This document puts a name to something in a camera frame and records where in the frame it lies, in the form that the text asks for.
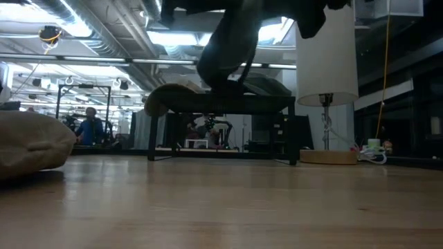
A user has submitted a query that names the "long linear ceiling light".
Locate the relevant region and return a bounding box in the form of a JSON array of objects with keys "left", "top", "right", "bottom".
[{"left": 0, "top": 53, "right": 298, "bottom": 69}]

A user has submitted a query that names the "black rectangular rig frame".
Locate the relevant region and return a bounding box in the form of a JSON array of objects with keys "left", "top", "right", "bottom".
[{"left": 55, "top": 84, "right": 112, "bottom": 120}]

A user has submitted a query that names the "black aluminium table frame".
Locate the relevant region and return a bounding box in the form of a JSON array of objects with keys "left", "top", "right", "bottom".
[{"left": 71, "top": 147, "right": 443, "bottom": 171}]

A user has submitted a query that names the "black cabinet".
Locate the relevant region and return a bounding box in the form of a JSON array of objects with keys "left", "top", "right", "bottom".
[{"left": 251, "top": 113, "right": 288, "bottom": 153}]

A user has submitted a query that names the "black perforated metal stand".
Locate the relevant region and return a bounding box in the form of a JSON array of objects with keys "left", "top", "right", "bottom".
[{"left": 147, "top": 91, "right": 299, "bottom": 166}]

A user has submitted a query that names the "yellow black cord reel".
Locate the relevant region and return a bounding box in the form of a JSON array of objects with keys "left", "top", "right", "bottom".
[{"left": 38, "top": 25, "right": 63, "bottom": 45}]

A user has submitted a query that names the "silver ventilation duct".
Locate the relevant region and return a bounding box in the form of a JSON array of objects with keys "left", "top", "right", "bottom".
[{"left": 33, "top": 0, "right": 122, "bottom": 58}]

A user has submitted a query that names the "beige baseball cap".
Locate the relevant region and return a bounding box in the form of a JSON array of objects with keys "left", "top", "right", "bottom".
[
  {"left": 143, "top": 82, "right": 208, "bottom": 118},
  {"left": 0, "top": 110, "right": 78, "bottom": 180}
]

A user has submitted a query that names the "grey curtain partition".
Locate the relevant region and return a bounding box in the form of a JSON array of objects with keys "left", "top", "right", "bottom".
[{"left": 133, "top": 109, "right": 153, "bottom": 150}]

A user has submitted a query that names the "white lamp cable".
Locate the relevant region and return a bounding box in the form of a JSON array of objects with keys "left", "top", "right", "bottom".
[{"left": 320, "top": 112, "right": 388, "bottom": 165}]

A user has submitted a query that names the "small white table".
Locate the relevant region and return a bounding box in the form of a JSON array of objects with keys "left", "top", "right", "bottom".
[{"left": 185, "top": 138, "right": 210, "bottom": 149}]

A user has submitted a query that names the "yellow power cord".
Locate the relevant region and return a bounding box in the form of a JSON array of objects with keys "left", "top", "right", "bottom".
[{"left": 375, "top": 15, "right": 391, "bottom": 139}]

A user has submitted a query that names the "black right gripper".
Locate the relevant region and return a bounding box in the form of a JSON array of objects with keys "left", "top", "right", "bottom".
[{"left": 160, "top": 0, "right": 228, "bottom": 26}]

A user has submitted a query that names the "person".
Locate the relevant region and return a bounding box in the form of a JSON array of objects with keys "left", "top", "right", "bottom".
[
  {"left": 74, "top": 107, "right": 107, "bottom": 146},
  {"left": 186, "top": 116, "right": 231, "bottom": 149}
]

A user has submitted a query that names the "white shade lamp, wooden base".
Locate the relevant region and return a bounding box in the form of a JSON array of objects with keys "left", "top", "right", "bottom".
[{"left": 296, "top": 5, "right": 360, "bottom": 165}]

